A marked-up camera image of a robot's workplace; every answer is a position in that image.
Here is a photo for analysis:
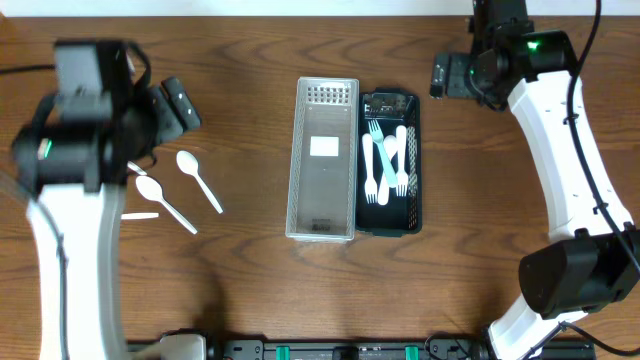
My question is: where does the white plastic spoon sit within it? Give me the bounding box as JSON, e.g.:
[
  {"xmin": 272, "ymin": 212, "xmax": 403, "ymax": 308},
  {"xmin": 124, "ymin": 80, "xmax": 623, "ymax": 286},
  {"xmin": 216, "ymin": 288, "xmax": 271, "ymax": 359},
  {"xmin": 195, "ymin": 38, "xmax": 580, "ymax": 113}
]
[
  {"xmin": 176, "ymin": 150, "xmax": 224, "ymax": 214},
  {"xmin": 127, "ymin": 162, "xmax": 147, "ymax": 176},
  {"xmin": 121, "ymin": 212, "xmax": 159, "ymax": 220},
  {"xmin": 378, "ymin": 135, "xmax": 397, "ymax": 206},
  {"xmin": 135, "ymin": 176, "xmax": 198, "ymax": 235}
]

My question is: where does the white plastic fork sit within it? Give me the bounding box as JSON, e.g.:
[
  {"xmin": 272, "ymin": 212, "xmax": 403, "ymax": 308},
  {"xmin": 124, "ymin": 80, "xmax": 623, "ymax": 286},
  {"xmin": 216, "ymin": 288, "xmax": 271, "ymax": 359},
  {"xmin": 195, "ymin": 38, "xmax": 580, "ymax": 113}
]
[
  {"xmin": 368, "ymin": 120, "xmax": 398, "ymax": 188},
  {"xmin": 362, "ymin": 133, "xmax": 378, "ymax": 204},
  {"xmin": 395, "ymin": 125, "xmax": 409, "ymax": 197}
]

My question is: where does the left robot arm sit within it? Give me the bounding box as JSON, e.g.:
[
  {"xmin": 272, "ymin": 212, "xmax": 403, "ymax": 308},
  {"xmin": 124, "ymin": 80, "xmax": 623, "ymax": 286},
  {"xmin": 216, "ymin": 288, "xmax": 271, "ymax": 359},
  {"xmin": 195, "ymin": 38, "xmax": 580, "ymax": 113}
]
[{"xmin": 11, "ymin": 39, "xmax": 209, "ymax": 359}]

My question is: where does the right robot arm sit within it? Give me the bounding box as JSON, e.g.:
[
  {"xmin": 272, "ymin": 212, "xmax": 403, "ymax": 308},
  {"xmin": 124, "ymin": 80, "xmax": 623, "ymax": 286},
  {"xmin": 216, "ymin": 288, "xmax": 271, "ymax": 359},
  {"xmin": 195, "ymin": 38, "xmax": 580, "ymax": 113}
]
[{"xmin": 430, "ymin": 0, "xmax": 639, "ymax": 359}]

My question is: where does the black plastic basket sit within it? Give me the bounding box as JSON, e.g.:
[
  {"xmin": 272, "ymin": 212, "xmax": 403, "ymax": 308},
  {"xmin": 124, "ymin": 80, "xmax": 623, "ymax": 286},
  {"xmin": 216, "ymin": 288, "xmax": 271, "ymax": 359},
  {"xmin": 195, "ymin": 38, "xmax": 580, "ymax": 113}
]
[{"xmin": 355, "ymin": 87, "xmax": 422, "ymax": 237}]

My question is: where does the clear plastic basket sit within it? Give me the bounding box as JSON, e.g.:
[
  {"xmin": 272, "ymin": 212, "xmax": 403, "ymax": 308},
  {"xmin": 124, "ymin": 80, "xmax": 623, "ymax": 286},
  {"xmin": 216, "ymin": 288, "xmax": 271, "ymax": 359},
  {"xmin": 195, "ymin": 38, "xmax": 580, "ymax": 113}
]
[{"xmin": 285, "ymin": 77, "xmax": 359, "ymax": 242}]

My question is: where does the black left cable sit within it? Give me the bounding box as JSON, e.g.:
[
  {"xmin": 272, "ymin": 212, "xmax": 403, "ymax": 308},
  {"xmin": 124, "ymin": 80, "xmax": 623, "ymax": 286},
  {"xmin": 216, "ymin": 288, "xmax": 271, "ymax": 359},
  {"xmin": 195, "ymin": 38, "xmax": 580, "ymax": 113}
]
[{"xmin": 0, "ymin": 63, "xmax": 56, "ymax": 76}]

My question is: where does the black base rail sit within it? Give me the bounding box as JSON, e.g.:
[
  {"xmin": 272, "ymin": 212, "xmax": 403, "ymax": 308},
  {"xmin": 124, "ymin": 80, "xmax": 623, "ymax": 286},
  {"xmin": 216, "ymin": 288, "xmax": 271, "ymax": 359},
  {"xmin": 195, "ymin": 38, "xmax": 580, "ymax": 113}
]
[{"xmin": 127, "ymin": 327, "xmax": 596, "ymax": 360}]

